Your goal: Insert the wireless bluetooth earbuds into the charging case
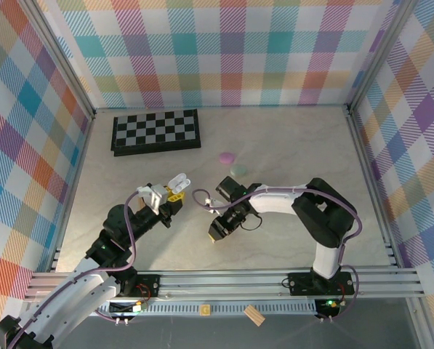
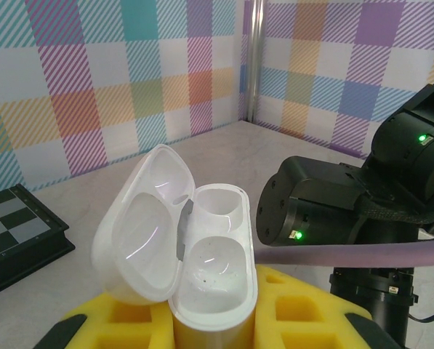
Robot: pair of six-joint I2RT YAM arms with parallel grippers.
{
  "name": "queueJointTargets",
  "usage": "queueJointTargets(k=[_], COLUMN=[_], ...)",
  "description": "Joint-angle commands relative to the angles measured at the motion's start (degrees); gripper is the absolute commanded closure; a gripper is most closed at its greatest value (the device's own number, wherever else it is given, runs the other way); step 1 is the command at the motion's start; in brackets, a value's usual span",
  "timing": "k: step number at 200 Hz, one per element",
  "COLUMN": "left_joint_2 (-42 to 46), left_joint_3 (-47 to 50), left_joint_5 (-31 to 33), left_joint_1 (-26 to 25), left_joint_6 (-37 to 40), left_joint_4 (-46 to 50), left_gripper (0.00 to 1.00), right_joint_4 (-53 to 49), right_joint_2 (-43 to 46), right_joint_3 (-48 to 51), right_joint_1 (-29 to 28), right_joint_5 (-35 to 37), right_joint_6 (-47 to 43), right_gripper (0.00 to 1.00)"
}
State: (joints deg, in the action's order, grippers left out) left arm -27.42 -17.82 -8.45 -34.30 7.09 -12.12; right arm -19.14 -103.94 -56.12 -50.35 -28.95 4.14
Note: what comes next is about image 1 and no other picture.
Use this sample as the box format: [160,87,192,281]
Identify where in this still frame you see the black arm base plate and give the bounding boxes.
[286,271,356,297]
[114,273,162,301]

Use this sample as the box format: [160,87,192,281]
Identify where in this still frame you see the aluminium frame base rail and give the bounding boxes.
[23,267,434,302]

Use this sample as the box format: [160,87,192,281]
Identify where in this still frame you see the aluminium frame post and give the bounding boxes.
[20,0,97,123]
[343,0,421,116]

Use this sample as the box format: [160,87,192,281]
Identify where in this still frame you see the wooden block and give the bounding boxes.
[244,304,267,326]

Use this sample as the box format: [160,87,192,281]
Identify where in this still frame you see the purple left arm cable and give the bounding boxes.
[9,190,147,349]

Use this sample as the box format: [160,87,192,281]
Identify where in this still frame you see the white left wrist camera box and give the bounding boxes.
[135,182,171,215]

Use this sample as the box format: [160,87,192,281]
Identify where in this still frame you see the white earbud charging case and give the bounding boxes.
[168,173,191,193]

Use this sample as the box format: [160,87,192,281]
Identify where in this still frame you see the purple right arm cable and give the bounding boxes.
[191,184,363,323]

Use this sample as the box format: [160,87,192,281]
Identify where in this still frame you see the black and silver chessboard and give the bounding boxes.
[110,108,202,158]

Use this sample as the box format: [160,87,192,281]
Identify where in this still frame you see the aluminium frame side rail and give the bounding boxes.
[345,107,401,268]
[48,111,96,273]

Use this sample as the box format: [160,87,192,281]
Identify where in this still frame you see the slotted grey cable duct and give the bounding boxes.
[40,300,319,318]

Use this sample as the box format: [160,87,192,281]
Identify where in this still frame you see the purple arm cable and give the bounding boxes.
[191,184,363,323]
[9,190,147,349]

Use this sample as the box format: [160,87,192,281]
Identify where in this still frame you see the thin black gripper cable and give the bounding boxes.
[238,214,263,232]

